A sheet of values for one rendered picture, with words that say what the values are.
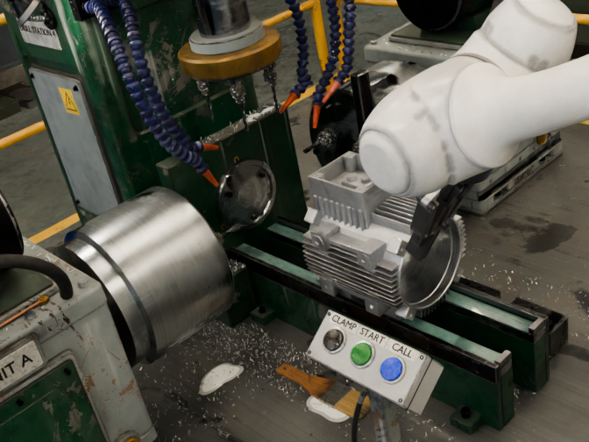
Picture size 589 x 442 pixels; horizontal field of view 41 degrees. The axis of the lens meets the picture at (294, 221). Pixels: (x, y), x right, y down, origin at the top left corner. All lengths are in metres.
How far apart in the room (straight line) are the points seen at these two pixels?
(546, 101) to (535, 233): 1.01
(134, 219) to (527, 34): 0.68
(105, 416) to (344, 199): 0.49
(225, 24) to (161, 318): 0.49
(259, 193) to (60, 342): 0.60
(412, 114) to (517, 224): 1.02
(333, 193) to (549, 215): 0.65
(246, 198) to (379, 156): 0.82
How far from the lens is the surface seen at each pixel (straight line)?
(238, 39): 1.34
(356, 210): 1.25
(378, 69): 1.64
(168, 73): 1.57
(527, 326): 1.29
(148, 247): 1.23
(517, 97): 0.74
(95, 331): 1.17
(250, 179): 1.56
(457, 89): 0.76
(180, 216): 1.27
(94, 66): 1.47
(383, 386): 1.01
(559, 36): 0.88
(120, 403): 1.24
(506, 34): 0.87
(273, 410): 1.38
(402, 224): 1.21
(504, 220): 1.77
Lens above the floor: 1.73
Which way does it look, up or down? 30 degrees down
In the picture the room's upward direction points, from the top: 12 degrees counter-clockwise
